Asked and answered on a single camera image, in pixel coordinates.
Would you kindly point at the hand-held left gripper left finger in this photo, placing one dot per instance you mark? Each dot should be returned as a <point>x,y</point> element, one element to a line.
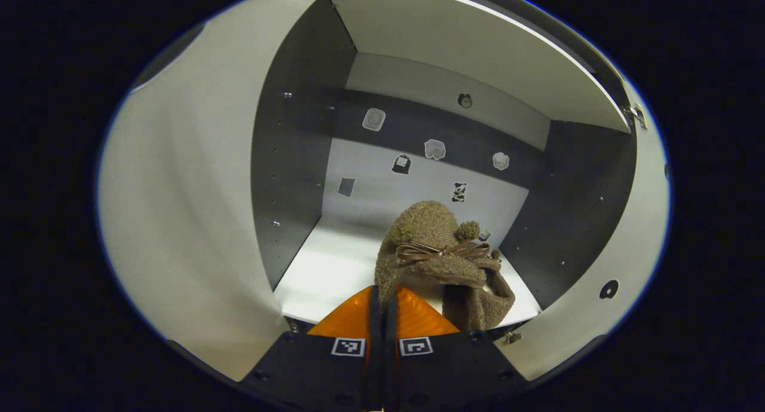
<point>373,364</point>

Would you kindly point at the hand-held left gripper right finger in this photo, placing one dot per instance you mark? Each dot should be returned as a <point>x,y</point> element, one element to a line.
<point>391,364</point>

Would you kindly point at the brown fuzzy shoe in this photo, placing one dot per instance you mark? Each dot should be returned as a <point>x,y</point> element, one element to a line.
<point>484,307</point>
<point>418,226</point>

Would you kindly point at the white shoe cabinet door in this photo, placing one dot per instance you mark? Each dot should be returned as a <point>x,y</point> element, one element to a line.
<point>621,250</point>
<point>191,191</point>

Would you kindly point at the white shoe cabinet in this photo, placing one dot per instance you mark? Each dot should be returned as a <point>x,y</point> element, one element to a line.
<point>478,47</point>

